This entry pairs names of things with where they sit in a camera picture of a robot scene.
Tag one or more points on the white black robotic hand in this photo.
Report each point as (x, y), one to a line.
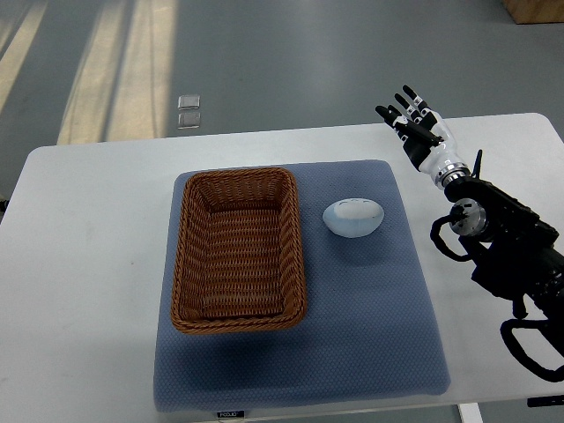
(426, 138)

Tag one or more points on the light blue plush toy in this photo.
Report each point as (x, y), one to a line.
(353, 217)

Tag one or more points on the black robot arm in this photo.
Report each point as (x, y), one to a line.
(514, 256)

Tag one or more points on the brown wicker basket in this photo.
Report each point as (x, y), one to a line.
(239, 263)

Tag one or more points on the blue fabric mat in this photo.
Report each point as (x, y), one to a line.
(370, 331)

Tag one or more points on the lower metal floor plate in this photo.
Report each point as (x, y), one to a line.
(189, 120)

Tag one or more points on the metal floor plate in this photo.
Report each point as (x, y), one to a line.
(189, 101)
(189, 120)

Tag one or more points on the upper metal floor plate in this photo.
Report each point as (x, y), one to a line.
(189, 101)

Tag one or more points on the white table leg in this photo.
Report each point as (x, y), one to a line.
(470, 413)

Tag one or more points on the black mat label tag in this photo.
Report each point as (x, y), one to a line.
(231, 415)

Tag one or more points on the black bracket under table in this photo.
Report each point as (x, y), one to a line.
(537, 402)

